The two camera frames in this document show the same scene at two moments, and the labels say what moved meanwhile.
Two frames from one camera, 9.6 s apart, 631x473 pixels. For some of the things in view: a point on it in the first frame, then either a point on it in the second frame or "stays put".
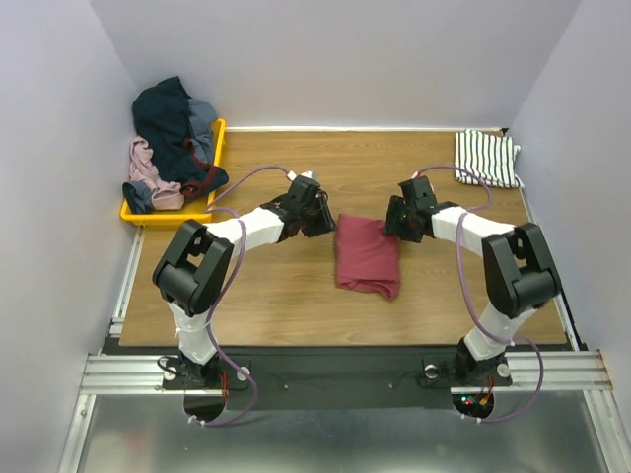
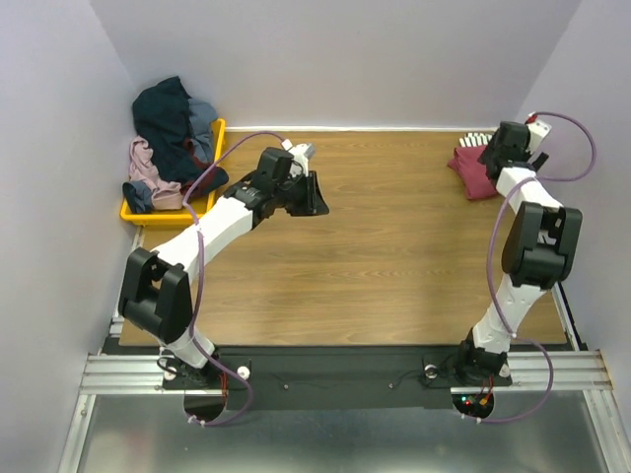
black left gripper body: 315,221 -> 299,196
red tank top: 367,257 -> 472,172
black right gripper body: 395,223 -> 491,154
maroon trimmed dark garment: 210,177 stays put
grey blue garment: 202,115 stays put
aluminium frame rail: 583,371 stays put
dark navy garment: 161,113 stays put
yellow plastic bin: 195,209 stays put
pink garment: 166,195 stays put
